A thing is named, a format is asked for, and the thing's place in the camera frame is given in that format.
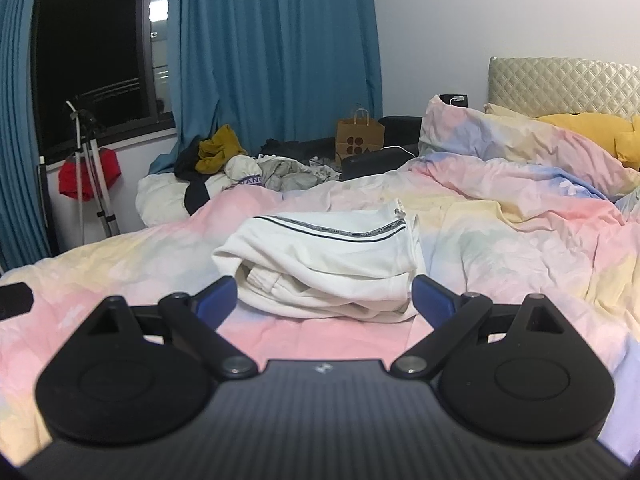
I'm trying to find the brown paper bag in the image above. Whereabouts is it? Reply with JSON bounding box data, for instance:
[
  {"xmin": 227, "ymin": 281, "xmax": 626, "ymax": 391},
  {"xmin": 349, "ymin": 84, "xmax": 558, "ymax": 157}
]
[{"xmin": 334, "ymin": 107, "xmax": 386, "ymax": 166}]

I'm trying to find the yellow pillow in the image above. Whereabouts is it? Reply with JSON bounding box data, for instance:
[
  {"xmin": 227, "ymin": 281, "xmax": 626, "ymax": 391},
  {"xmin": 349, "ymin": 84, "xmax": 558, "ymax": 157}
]
[{"xmin": 535, "ymin": 112, "xmax": 640, "ymax": 171}]

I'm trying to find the black suitcase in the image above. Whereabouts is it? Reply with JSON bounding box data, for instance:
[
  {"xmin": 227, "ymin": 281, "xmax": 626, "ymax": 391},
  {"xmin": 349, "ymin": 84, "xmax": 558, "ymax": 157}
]
[{"xmin": 377, "ymin": 116, "xmax": 423, "ymax": 148}]

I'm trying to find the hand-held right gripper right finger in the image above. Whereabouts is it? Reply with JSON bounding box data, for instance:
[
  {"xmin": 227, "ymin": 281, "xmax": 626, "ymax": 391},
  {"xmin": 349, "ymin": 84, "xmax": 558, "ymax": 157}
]
[{"xmin": 390, "ymin": 274, "xmax": 568, "ymax": 380}]

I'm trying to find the silver tripod stand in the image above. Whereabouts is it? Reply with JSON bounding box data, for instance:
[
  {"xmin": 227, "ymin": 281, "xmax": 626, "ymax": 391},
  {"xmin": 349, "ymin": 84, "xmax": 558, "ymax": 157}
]
[{"xmin": 65, "ymin": 100, "xmax": 121, "ymax": 238}]

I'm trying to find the dark window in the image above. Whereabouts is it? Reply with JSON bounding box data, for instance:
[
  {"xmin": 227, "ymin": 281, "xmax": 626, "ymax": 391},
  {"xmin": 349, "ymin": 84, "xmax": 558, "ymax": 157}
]
[{"xmin": 32, "ymin": 0, "xmax": 176, "ymax": 166}]

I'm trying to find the red cloth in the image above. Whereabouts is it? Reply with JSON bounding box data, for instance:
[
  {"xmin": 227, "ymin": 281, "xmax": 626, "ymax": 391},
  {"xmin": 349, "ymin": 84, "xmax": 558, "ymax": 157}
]
[{"xmin": 57, "ymin": 147, "xmax": 122, "ymax": 202}]

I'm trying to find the grey white clothes heap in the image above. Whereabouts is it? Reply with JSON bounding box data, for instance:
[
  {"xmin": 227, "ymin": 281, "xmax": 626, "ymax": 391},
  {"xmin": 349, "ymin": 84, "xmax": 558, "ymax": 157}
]
[{"xmin": 225, "ymin": 154, "xmax": 343, "ymax": 193}]

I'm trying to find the pastel tie-dye pillow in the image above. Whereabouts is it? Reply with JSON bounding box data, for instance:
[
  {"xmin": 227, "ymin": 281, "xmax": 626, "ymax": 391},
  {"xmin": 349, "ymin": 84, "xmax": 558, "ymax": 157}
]
[{"xmin": 417, "ymin": 95, "xmax": 640, "ymax": 201}]

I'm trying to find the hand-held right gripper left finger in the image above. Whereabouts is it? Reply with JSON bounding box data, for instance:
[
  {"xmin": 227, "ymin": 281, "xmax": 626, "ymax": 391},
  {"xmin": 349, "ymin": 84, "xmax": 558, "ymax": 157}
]
[{"xmin": 85, "ymin": 275, "xmax": 260, "ymax": 380}]

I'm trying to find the white bedding bundle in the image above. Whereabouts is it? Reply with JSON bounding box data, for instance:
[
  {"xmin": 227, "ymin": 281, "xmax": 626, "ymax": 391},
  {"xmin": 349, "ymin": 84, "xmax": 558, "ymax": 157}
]
[{"xmin": 135, "ymin": 172, "xmax": 236, "ymax": 227}]

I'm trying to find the pastel tie-dye duvet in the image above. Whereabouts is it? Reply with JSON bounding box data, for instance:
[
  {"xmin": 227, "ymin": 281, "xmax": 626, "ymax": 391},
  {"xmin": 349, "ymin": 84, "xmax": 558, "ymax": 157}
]
[{"xmin": 0, "ymin": 152, "xmax": 640, "ymax": 466}]

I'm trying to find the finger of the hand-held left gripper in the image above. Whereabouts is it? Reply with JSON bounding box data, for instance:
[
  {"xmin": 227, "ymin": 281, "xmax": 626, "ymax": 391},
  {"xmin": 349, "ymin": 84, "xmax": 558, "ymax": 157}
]
[{"xmin": 0, "ymin": 282, "xmax": 35, "ymax": 322}]

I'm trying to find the quilted cream headboard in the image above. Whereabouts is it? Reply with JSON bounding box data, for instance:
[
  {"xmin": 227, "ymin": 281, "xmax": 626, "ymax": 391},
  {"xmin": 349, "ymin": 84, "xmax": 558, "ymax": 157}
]
[{"xmin": 487, "ymin": 56, "xmax": 640, "ymax": 118}]

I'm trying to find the black bag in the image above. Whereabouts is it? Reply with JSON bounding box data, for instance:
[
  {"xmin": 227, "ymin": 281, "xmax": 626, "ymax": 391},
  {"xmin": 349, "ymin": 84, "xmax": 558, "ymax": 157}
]
[{"xmin": 342, "ymin": 146, "xmax": 417, "ymax": 181}]

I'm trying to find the white garment with black stripe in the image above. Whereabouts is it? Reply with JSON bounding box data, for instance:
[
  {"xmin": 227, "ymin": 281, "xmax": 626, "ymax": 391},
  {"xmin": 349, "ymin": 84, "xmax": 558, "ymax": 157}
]
[{"xmin": 211, "ymin": 199, "xmax": 428, "ymax": 322}]

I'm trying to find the blue curtain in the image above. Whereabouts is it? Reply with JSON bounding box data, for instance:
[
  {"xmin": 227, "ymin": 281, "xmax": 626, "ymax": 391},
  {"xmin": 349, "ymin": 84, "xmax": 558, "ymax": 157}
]
[
  {"xmin": 150, "ymin": 0, "xmax": 383, "ymax": 177},
  {"xmin": 0, "ymin": 0, "xmax": 53, "ymax": 273}
]

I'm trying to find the mustard yellow garment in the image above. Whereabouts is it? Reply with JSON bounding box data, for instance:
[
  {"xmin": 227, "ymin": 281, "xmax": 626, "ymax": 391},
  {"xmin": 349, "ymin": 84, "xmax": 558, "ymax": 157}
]
[{"xmin": 196, "ymin": 124, "xmax": 249, "ymax": 174}]

